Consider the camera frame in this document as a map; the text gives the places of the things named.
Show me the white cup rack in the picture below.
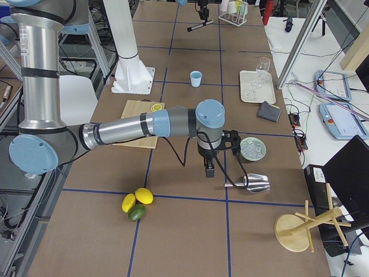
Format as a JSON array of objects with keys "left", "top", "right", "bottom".
[{"left": 219, "top": 0, "right": 248, "bottom": 27}]

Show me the wooden cutting board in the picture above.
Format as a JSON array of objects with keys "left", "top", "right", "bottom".
[{"left": 115, "top": 99, "right": 165, "bottom": 149}]

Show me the light blue cup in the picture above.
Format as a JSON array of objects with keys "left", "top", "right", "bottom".
[{"left": 190, "top": 70, "right": 202, "bottom": 87}]

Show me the upper teach pendant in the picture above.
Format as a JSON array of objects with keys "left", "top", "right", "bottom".
[{"left": 314, "top": 70, "right": 352, "bottom": 101}]

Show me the wooden cup tree stand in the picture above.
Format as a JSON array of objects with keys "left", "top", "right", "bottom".
[{"left": 274, "top": 183, "right": 351, "bottom": 252}]

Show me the black computer box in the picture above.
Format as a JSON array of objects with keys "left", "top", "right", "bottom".
[{"left": 304, "top": 164, "right": 329, "bottom": 215}]

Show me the white chair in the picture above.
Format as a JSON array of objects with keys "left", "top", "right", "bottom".
[{"left": 59, "top": 75, "right": 97, "bottom": 126}]

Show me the grey folded cloth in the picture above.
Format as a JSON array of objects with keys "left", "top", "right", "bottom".
[{"left": 257, "top": 101, "right": 281, "bottom": 122}]

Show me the yellow lemon half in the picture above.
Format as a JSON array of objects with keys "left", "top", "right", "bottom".
[{"left": 150, "top": 103, "right": 163, "bottom": 112}]

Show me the aluminium frame post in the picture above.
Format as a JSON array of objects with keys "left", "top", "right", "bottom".
[{"left": 276, "top": 0, "right": 327, "bottom": 89}]

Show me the black monitor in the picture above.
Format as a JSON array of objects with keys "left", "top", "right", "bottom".
[{"left": 322, "top": 135, "right": 368, "bottom": 216}]

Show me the clear wine glass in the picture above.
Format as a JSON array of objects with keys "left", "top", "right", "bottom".
[{"left": 253, "top": 57, "right": 270, "bottom": 88}]

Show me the cream bear tray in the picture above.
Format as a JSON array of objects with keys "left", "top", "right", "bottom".
[{"left": 239, "top": 70, "right": 276, "bottom": 104}]

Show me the green bowl of ice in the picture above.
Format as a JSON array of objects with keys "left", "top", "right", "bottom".
[{"left": 240, "top": 137, "right": 266, "bottom": 162}]

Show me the steel muddler black tip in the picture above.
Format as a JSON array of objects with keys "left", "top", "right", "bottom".
[{"left": 187, "top": 20, "right": 213, "bottom": 32}]

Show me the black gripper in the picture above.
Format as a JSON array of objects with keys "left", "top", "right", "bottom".
[
  {"left": 197, "top": 0, "right": 209, "bottom": 20},
  {"left": 198, "top": 147, "right": 218, "bottom": 178}
]

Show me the green lime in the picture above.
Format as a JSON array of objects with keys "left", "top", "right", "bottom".
[{"left": 128, "top": 204, "right": 145, "bottom": 222}]

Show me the teach pendant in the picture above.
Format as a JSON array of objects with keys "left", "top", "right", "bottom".
[
  {"left": 318, "top": 103, "right": 368, "bottom": 140},
  {"left": 314, "top": 70, "right": 352, "bottom": 101}
]

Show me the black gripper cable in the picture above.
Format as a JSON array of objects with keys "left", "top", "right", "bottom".
[{"left": 165, "top": 131, "right": 248, "bottom": 190}]

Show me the yellow lemon at edge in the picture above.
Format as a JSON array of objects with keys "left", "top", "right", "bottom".
[{"left": 121, "top": 193, "right": 136, "bottom": 213}]

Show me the lower teach pendant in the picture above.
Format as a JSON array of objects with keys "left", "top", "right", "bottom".
[{"left": 318, "top": 103, "right": 368, "bottom": 140}]

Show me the steel ice scoop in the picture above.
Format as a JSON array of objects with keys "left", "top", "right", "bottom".
[{"left": 224, "top": 173, "right": 270, "bottom": 193}]

